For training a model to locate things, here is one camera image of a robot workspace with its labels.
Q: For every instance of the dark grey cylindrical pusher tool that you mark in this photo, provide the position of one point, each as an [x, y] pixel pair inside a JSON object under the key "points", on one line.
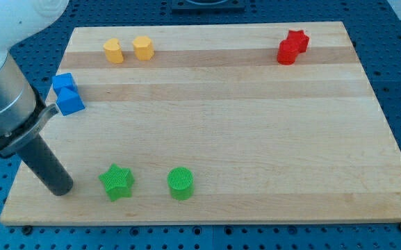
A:
{"points": [[44, 164]]}

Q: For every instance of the green star block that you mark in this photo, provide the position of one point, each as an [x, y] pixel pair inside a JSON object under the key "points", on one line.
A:
{"points": [[117, 182]]}

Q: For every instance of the blue triangular block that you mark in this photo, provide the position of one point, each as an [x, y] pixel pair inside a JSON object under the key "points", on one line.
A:
{"points": [[69, 102]]}

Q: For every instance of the yellow heart block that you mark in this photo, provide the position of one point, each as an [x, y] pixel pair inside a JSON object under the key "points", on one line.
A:
{"points": [[113, 51]]}

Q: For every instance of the red star block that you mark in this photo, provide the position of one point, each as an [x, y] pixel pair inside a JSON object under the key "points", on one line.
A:
{"points": [[300, 38]]}

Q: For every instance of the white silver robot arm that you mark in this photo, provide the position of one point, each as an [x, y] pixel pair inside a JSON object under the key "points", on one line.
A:
{"points": [[20, 19]]}

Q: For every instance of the light wooden board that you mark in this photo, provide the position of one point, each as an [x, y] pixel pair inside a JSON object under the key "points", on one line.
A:
{"points": [[267, 143]]}

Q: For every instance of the red rounded block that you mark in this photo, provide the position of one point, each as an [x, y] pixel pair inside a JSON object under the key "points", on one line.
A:
{"points": [[287, 52]]}

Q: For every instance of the silver metal tool clamp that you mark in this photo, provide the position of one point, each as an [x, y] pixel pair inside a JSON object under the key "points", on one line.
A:
{"points": [[9, 145]]}

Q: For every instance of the yellow hexagon block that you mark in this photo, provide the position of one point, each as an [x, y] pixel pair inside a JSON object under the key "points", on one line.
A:
{"points": [[143, 48]]}

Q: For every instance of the blue cube block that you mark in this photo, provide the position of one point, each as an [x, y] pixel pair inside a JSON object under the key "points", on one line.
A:
{"points": [[61, 81]]}

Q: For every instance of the green cylinder block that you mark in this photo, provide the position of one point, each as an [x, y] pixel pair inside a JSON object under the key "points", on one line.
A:
{"points": [[180, 181]]}

